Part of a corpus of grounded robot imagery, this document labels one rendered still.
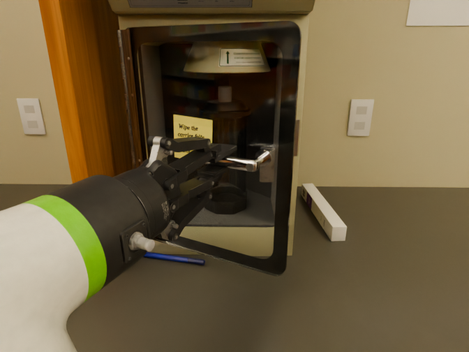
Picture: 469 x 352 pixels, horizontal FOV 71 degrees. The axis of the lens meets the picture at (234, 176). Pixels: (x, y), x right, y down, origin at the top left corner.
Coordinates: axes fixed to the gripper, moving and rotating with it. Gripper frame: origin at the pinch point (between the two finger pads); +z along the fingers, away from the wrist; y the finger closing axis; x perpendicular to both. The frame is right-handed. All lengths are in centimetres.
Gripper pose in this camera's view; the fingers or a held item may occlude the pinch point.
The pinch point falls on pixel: (218, 160)
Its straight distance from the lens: 49.1
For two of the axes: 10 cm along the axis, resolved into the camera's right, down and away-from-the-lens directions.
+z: 4.4, -3.2, 8.4
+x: -9.0, -1.5, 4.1
